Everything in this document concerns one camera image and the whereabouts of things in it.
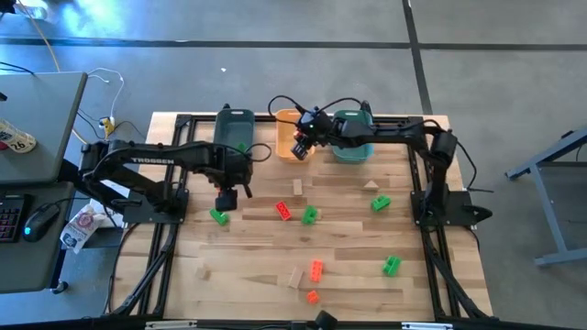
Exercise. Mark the long red block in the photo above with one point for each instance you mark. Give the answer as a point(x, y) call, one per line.
point(283, 210)

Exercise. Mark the white packet with number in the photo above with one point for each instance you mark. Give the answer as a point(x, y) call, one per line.
point(16, 137)

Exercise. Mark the small black device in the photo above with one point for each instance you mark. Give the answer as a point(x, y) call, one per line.
point(325, 320)

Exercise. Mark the white printed snack bag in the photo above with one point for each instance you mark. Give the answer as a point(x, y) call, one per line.
point(80, 227)

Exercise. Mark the black keyboard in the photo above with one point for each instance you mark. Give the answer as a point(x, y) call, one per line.
point(9, 220)

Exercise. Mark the dark grey desk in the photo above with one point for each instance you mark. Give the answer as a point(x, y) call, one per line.
point(27, 266)

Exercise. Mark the triangular wooden block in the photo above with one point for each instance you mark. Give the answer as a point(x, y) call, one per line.
point(370, 186)

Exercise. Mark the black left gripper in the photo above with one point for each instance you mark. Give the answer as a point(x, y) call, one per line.
point(227, 201)

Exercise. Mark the rectangular wooden block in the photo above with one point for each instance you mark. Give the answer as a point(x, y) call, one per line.
point(297, 187)
point(295, 277)

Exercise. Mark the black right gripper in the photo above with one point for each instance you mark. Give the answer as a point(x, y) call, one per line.
point(316, 124)

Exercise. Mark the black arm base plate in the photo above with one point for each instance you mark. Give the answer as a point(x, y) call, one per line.
point(458, 201)
point(179, 214)

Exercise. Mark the yellow power plug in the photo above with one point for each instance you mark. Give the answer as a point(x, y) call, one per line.
point(108, 126)

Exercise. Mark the small wooden cube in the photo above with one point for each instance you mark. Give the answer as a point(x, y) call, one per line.
point(202, 274)

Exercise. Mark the white printed paper sheet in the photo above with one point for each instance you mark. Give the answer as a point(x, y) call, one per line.
point(102, 214)

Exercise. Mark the teal plastic bin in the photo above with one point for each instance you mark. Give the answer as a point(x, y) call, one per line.
point(353, 153)

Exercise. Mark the silver table clamp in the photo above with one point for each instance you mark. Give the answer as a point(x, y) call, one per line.
point(170, 325)
point(426, 326)

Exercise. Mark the small orange block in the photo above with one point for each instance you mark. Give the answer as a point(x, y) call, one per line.
point(313, 297)

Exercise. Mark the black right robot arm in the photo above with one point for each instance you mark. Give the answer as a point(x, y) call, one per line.
point(394, 133)

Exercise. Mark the black computer mouse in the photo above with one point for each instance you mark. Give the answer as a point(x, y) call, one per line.
point(41, 222)

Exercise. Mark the long orange block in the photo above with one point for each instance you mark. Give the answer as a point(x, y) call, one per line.
point(316, 270)

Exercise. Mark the light grey desk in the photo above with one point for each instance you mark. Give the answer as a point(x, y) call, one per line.
point(41, 119)

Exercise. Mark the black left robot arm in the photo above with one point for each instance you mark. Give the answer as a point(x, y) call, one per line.
point(151, 158)

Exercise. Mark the orange plastic bin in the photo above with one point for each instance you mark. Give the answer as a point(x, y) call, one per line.
point(284, 146)

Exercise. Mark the grey-blue plastic bin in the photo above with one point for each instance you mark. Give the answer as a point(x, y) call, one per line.
point(229, 130)

